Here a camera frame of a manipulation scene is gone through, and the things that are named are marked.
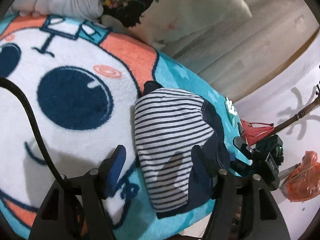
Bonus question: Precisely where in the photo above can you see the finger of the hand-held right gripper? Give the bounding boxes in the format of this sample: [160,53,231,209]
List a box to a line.
[233,135,253,155]

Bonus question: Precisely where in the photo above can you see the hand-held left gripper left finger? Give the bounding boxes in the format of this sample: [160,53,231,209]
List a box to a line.
[28,144,127,240]

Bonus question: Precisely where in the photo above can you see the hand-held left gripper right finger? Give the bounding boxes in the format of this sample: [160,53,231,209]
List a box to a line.
[191,145,283,240]

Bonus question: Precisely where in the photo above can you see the navy striped pants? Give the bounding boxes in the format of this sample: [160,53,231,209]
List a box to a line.
[134,80,232,219]

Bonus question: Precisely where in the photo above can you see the red cloth on rack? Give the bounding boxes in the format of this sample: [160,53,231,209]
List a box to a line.
[239,119,276,146]

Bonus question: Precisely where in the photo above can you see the orange plastic bag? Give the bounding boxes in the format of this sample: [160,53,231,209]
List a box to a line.
[284,151,320,203]

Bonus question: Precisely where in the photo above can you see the dark wooden rod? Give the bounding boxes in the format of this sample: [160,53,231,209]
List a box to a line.
[274,79,320,133]

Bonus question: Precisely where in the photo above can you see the cartoon printed blanket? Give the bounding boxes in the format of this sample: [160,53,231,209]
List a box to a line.
[0,14,253,240]

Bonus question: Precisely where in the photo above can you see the floral printed pillow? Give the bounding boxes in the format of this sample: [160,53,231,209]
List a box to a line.
[92,0,253,53]

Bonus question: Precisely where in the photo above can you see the black cable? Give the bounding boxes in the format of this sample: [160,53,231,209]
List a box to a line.
[0,77,67,182]

